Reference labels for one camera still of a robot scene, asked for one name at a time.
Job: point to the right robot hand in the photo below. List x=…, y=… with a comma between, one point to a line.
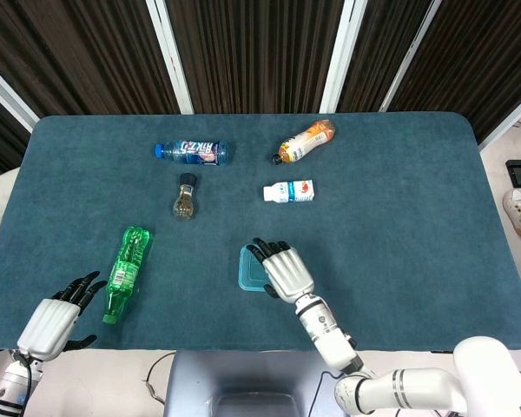
x=288, y=273

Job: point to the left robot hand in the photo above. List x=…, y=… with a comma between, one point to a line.
x=48, y=330

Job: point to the blue translucent lid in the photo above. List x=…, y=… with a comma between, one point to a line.
x=249, y=273

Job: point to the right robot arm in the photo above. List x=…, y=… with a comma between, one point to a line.
x=330, y=334

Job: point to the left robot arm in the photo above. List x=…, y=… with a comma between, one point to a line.
x=11, y=384

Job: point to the white milk bottle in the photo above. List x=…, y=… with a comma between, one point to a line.
x=291, y=191

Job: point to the green plastic bottle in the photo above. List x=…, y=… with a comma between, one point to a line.
x=128, y=269

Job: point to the grey robot torso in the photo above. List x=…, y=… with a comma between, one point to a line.
x=243, y=373

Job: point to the teal table cloth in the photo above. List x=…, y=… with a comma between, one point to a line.
x=395, y=217

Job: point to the glass pepper grinder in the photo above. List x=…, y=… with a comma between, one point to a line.
x=184, y=202

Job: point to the orange tea bottle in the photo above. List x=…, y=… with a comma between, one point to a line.
x=306, y=141

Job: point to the blue label water bottle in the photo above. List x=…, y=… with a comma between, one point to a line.
x=195, y=152

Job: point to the dark slatted partition panel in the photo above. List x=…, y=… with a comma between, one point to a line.
x=482, y=52
x=256, y=52
x=0, y=139
x=78, y=52
x=373, y=52

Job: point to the white partition post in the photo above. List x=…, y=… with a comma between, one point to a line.
x=338, y=56
x=410, y=56
x=510, y=117
x=169, y=56
x=8, y=97

